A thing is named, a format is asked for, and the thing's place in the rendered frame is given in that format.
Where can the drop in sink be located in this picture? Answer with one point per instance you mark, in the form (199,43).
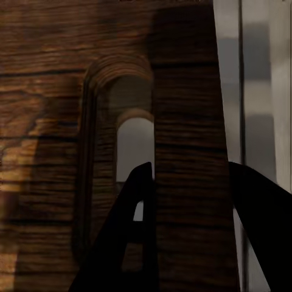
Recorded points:
(266,104)

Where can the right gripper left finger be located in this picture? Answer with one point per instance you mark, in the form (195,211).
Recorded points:
(100,271)

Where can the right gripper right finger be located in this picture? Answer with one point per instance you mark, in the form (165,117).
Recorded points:
(265,210)

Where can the cutting board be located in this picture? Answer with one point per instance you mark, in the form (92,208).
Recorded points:
(55,58)

